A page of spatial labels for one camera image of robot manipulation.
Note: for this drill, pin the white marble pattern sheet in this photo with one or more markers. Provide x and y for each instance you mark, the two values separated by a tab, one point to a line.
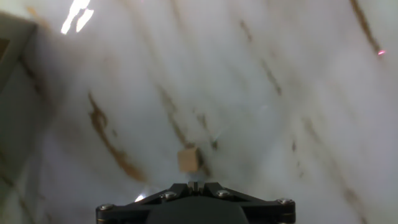
248	93

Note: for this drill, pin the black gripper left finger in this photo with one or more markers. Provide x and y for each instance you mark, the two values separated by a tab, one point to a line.
168	194

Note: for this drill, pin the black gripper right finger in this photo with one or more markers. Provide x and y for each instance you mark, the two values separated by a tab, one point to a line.
222	194

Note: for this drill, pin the wooden picture frame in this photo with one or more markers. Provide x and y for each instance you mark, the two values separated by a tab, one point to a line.
12	46

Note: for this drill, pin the small wooden cube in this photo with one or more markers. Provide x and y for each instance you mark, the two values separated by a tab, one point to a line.
188	160

